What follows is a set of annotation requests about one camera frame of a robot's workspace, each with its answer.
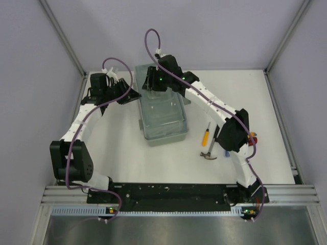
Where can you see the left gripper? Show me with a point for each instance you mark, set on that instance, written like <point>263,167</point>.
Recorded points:
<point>132,95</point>

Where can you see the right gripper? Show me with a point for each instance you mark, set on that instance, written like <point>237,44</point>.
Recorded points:
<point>150,84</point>

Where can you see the translucent green tool box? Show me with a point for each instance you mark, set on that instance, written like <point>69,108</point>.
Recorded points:
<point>163,117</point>

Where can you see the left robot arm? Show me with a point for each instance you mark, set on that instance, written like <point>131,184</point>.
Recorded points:
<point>71,160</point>

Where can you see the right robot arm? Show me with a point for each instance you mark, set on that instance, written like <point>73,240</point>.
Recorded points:
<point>234,133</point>

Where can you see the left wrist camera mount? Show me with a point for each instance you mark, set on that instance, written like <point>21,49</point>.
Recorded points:
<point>112,73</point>

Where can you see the orange handled screwdriver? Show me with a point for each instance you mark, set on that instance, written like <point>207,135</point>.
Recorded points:
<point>205,136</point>

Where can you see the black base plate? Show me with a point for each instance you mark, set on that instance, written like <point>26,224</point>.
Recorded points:
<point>179,197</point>

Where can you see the red handled pliers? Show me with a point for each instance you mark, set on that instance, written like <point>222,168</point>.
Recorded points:
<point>250,142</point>

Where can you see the grey slotted cable duct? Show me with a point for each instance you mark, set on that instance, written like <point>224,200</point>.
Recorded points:
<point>106,212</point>

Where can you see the aluminium frame rail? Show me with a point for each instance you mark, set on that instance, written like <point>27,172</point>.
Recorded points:
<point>290,194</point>

